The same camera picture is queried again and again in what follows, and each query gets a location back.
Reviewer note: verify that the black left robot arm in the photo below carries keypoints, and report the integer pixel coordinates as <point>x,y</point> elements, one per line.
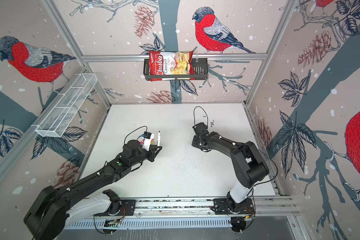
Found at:
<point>56,208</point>

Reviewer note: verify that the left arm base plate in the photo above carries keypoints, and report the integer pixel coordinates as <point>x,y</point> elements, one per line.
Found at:
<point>124,207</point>

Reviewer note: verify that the black wall basket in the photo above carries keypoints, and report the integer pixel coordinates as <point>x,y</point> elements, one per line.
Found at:
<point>200,68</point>

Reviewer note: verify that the white red whiteboard marker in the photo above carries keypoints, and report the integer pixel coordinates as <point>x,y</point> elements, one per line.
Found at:
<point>159,139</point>

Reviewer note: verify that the white wire mesh shelf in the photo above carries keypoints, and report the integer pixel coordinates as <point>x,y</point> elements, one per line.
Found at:
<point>69,102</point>

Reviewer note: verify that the red cassava chips bag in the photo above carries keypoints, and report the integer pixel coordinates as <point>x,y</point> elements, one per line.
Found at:
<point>168,64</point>

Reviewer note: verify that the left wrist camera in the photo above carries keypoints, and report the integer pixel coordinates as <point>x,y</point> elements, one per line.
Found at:
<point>148,139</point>

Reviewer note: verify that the white perforated cable duct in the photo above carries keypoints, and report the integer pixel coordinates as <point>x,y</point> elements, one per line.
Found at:
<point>150,223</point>

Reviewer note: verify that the aluminium mounting rail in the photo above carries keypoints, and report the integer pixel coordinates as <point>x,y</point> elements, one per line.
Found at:
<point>176,208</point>

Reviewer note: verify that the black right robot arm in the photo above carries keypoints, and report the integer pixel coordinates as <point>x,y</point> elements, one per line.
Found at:
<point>248,163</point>

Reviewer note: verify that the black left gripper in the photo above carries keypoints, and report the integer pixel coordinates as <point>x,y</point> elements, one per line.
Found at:
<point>152,152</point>

